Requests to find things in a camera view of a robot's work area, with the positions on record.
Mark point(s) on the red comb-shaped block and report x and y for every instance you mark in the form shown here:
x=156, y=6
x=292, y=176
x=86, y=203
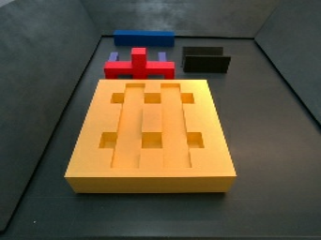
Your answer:
x=140, y=67

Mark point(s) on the purple comb-shaped block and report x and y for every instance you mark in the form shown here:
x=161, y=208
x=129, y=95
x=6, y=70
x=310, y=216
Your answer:
x=114, y=57

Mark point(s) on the blue rectangular bar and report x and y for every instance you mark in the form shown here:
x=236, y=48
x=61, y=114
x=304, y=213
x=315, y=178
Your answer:
x=140, y=38

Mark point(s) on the black angle bracket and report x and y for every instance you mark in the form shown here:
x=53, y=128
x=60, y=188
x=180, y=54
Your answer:
x=205, y=60

